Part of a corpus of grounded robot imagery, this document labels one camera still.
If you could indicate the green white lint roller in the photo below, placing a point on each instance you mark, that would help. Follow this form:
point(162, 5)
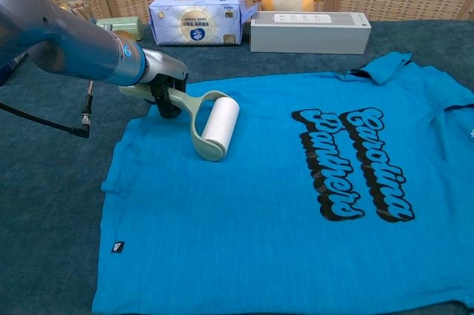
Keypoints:
point(218, 124)

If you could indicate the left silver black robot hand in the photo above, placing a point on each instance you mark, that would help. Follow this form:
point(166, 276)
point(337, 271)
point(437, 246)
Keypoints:
point(166, 68)

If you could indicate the clear plastic jar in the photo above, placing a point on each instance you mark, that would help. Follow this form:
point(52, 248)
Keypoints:
point(78, 3)

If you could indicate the blue white tissue pack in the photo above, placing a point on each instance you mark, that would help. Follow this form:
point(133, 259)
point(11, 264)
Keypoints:
point(196, 18)

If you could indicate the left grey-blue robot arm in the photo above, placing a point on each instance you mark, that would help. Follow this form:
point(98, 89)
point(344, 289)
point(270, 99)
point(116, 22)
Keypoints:
point(63, 37)

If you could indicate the blue printed T-shirt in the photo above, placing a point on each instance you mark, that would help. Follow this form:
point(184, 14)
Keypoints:
point(259, 218)

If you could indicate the grey power strip box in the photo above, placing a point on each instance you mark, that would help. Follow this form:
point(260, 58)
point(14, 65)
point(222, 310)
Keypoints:
point(307, 35)

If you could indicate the dark blue table cover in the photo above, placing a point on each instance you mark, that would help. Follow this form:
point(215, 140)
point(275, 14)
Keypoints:
point(44, 200)

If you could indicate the light green case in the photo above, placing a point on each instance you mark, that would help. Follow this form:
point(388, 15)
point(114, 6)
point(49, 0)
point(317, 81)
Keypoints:
point(127, 26)

